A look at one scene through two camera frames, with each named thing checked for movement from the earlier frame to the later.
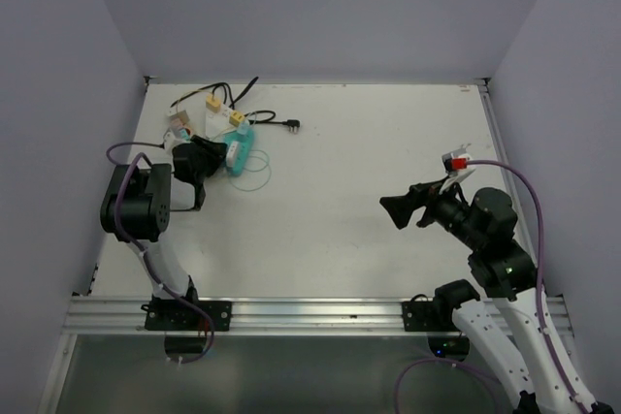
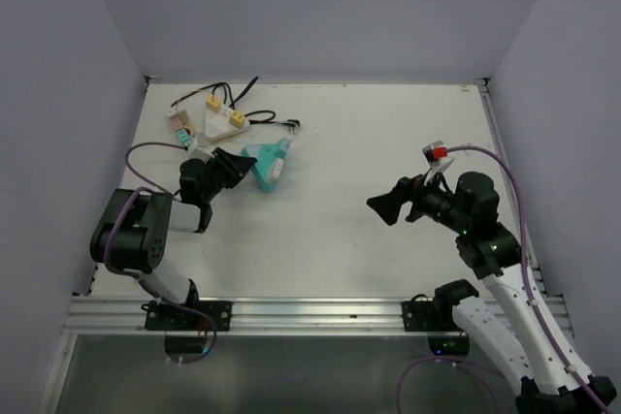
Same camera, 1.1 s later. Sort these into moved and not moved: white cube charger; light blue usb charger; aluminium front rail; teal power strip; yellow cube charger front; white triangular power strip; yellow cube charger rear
Moved: light blue usb charger; teal power strip; white cube charger
Not moved: white triangular power strip; yellow cube charger rear; yellow cube charger front; aluminium front rail
